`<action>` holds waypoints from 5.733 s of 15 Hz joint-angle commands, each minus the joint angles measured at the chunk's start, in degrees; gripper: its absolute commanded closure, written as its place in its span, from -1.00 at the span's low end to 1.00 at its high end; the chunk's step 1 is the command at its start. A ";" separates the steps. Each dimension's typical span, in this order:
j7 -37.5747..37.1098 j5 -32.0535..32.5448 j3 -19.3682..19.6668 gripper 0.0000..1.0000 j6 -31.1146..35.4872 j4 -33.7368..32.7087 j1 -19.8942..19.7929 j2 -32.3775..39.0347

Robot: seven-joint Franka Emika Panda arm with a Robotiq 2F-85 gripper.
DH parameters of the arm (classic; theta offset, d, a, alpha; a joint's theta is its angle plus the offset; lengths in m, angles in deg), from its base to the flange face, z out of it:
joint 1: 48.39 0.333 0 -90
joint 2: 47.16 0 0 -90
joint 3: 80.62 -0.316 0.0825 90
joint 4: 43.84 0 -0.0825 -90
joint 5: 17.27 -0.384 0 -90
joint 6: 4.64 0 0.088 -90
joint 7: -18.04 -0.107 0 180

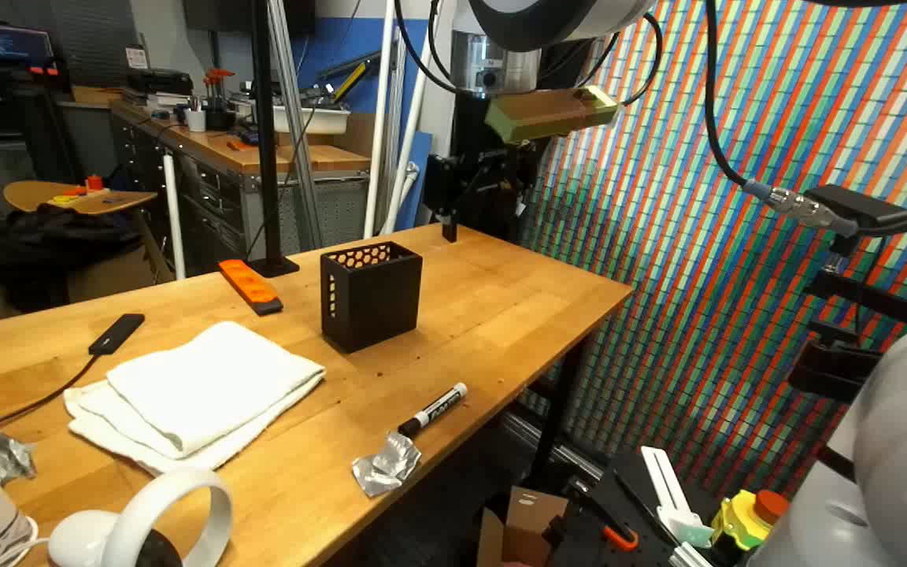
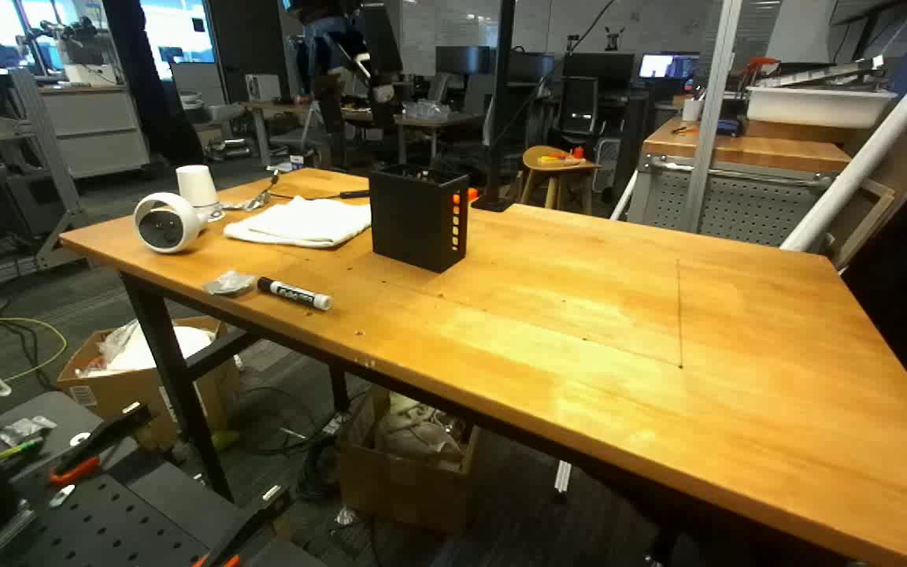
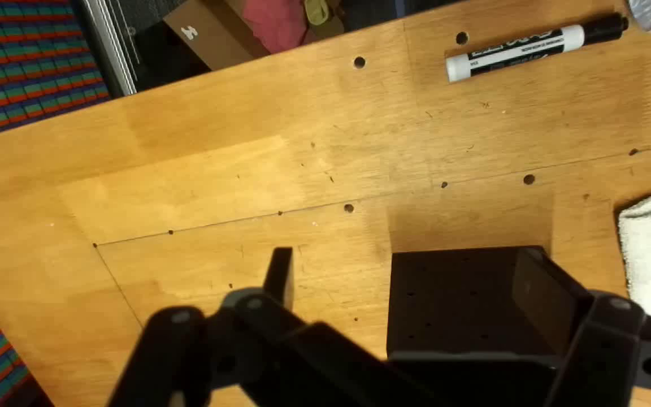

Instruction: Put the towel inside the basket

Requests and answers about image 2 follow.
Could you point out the round wooden stool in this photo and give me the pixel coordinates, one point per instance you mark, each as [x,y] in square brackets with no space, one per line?
[554,168]

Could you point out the white plastic tub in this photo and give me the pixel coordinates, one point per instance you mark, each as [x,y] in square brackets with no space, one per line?
[816,104]

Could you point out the wooden side workbench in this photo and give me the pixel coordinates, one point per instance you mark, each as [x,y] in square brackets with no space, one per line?
[756,188]

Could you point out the cardboard box under table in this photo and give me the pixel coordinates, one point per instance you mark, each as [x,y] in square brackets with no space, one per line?
[409,461]

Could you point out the cardboard box with plastic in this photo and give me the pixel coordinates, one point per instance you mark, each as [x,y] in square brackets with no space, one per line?
[114,371]

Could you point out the white diagonal pole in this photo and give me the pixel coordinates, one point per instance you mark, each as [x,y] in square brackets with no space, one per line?
[850,181]

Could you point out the orange handled clamp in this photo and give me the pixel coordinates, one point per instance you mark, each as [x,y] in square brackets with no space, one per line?
[85,456]

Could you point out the white paper cup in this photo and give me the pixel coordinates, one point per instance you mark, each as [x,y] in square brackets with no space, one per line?
[196,185]

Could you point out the black square basket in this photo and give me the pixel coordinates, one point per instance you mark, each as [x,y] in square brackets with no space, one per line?
[419,219]

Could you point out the black white marker pen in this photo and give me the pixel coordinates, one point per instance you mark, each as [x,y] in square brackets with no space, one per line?
[294,294]

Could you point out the grey vertical post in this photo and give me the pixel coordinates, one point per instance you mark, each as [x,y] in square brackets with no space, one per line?
[724,62]

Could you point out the crumpled silver foil wrapper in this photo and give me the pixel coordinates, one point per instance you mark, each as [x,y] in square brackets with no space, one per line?
[232,286]

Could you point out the white towel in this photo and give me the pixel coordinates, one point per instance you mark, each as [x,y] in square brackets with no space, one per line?
[305,221]

